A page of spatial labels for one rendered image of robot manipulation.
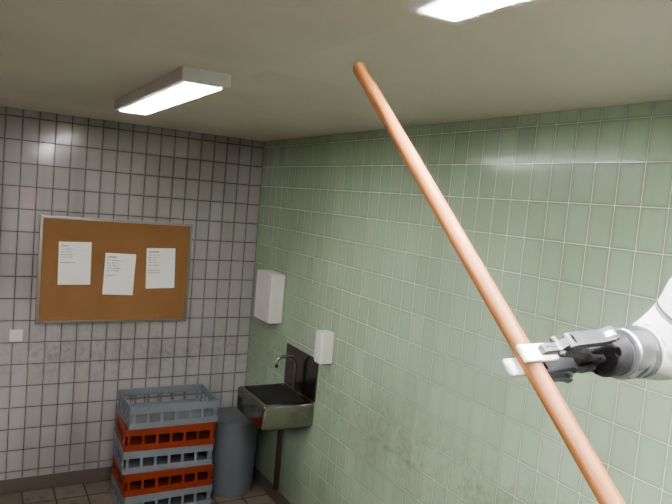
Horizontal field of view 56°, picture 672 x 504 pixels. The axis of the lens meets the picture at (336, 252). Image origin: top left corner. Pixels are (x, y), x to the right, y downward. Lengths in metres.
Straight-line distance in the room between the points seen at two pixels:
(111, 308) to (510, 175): 3.07
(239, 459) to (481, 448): 2.30
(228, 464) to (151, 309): 1.25
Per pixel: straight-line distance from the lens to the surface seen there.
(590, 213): 2.48
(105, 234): 4.71
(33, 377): 4.86
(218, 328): 5.05
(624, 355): 1.13
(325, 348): 3.89
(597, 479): 0.95
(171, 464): 4.59
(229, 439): 4.72
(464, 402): 2.98
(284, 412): 4.10
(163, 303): 4.87
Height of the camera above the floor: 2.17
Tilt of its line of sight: 4 degrees down
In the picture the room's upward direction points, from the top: 5 degrees clockwise
